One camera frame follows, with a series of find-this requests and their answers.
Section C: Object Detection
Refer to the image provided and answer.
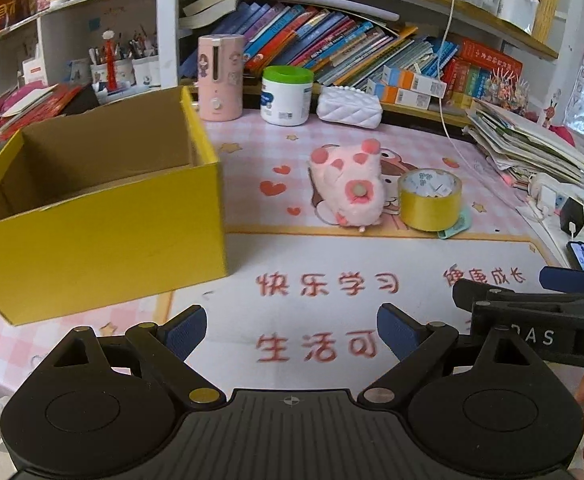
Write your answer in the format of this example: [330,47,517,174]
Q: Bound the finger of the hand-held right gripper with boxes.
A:
[451,277,584,307]
[539,266,584,293]

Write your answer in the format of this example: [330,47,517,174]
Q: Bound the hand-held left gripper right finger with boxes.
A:
[357,304,540,405]

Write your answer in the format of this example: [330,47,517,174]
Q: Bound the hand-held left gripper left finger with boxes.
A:
[49,305,224,407]

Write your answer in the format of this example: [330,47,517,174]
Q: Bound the mint green eraser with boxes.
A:
[437,207,473,240]

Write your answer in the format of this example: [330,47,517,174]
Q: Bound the yellow cardboard box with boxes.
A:
[0,85,229,327]

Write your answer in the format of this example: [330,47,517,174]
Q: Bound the yellow tape roll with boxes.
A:
[397,169,464,233]

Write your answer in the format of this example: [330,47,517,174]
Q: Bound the large pink plush pig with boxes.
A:
[307,138,388,234]

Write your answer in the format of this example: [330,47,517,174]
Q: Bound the black plug adapter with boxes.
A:
[559,197,584,237]

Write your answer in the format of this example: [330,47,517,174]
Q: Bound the white power strip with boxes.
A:
[528,172,584,232]

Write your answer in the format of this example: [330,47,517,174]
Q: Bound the pink printed tablecloth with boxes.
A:
[0,109,584,413]

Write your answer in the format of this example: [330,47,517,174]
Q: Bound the stack of papers and booklets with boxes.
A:
[463,98,584,189]

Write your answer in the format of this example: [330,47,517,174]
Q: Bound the spiky crown ornament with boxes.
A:
[479,67,531,117]

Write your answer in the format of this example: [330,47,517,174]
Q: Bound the red boxed book set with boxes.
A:
[444,37,523,109]

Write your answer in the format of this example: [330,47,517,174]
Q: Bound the white quilted pouch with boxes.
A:
[316,86,383,127]

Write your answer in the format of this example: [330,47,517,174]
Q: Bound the orange and blue boxes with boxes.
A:
[366,65,448,111]

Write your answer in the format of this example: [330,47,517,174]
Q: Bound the white jar green lid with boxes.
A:
[260,66,315,127]

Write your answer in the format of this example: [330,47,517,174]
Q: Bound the pink cylindrical humidifier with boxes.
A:
[197,35,246,122]

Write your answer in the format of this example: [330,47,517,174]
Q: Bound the white pen cup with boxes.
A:
[132,55,161,89]
[89,57,136,94]

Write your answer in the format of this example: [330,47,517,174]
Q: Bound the white pen holder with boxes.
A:
[497,0,541,32]

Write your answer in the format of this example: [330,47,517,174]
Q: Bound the pile of red papers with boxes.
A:
[0,82,86,157]

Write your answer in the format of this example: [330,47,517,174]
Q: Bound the row of colourful books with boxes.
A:
[179,2,461,89]

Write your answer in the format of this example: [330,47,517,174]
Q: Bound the white bookshelf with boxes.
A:
[0,0,573,131]

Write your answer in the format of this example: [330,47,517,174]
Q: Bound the two thick lying books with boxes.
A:
[179,0,251,29]

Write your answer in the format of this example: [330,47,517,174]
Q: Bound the white flat board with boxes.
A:
[256,0,401,24]

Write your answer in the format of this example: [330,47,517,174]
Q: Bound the white hanging cable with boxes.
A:
[438,0,538,221]

